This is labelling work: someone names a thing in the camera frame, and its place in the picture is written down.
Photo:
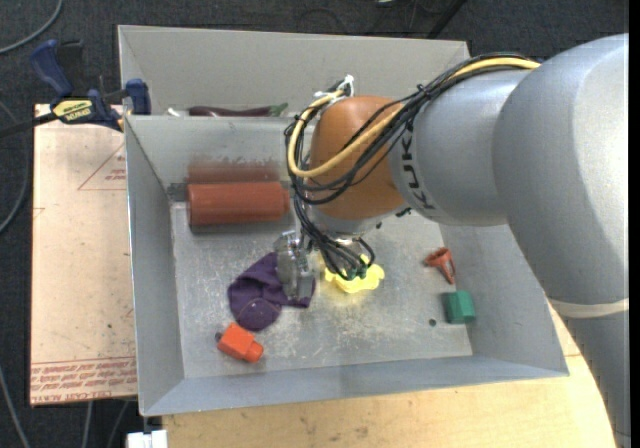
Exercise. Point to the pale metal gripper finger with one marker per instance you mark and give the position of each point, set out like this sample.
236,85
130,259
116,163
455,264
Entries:
286,263
305,282

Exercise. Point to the purple cloth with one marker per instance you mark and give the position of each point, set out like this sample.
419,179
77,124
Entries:
257,296

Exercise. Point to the yellow toy food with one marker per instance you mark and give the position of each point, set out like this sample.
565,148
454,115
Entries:
359,285

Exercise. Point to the red-brown flat block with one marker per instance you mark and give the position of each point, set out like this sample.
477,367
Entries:
237,203

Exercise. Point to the orange plastic block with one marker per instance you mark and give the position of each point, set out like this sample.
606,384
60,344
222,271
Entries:
239,342

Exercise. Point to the grey metal bin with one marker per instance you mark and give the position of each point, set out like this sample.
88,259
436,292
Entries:
390,336

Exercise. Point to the red-orange small funnel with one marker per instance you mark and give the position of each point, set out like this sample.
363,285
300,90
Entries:
442,261

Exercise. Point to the green block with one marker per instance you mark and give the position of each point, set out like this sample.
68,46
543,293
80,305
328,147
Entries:
459,307

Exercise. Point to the brown cardboard board, red print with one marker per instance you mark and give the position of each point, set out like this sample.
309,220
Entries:
80,246

